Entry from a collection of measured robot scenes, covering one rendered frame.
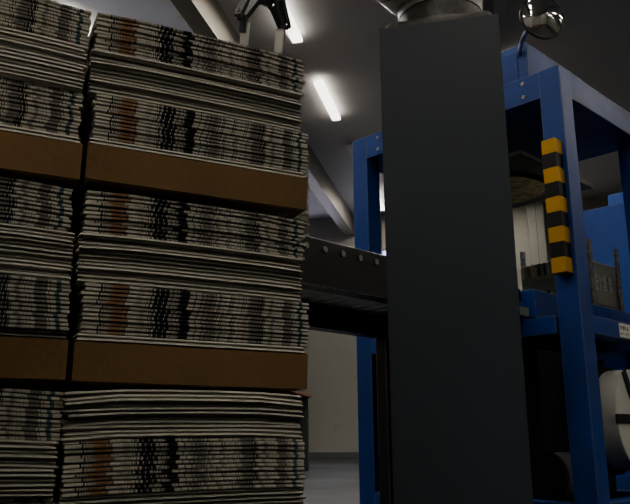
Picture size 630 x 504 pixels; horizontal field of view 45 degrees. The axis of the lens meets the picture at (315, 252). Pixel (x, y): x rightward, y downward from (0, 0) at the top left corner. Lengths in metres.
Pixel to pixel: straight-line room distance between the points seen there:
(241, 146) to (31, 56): 0.27
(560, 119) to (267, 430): 1.96
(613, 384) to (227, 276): 2.01
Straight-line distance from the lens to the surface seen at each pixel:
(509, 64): 3.04
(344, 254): 1.94
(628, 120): 3.23
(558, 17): 2.92
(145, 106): 0.98
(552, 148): 2.64
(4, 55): 0.96
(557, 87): 2.76
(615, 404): 2.75
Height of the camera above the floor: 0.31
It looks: 14 degrees up
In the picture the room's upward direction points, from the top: straight up
